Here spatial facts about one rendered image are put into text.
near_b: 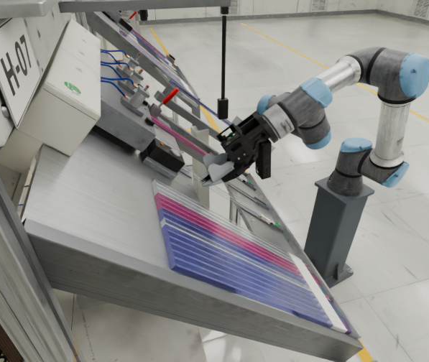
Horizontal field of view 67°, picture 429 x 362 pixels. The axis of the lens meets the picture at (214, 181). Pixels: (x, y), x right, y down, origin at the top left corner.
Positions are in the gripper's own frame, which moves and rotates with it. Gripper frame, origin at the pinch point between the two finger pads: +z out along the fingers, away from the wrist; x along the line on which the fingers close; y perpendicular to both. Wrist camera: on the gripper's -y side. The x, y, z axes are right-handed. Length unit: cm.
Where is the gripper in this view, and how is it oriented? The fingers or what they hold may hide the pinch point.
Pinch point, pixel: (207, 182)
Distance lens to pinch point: 81.2
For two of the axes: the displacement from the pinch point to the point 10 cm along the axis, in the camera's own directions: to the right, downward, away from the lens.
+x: 2.8, 5.6, -7.8
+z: -8.0, 5.8, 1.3
